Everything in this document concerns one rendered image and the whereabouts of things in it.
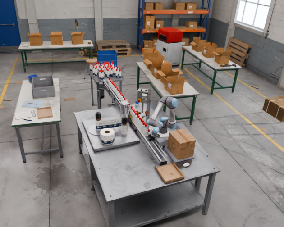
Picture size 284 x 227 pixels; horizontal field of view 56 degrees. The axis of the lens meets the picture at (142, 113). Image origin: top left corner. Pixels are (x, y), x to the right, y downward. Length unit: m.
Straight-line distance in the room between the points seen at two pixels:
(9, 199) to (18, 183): 0.33
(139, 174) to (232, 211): 1.62
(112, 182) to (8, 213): 1.70
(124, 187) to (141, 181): 0.22
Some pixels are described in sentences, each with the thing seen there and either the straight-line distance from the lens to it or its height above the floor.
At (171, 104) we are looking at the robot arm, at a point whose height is 1.45.
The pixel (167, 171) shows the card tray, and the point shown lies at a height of 0.83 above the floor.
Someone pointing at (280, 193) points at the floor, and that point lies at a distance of 4.95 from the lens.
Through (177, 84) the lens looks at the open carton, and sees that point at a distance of 5.49.
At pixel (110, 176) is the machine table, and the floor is 0.83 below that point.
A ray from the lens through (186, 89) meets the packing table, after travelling 5.84.
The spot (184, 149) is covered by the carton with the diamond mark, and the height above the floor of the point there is 1.01.
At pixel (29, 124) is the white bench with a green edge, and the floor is 0.78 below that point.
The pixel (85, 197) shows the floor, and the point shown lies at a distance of 4.30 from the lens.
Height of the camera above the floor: 3.09
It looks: 29 degrees down
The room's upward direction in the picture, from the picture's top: 3 degrees clockwise
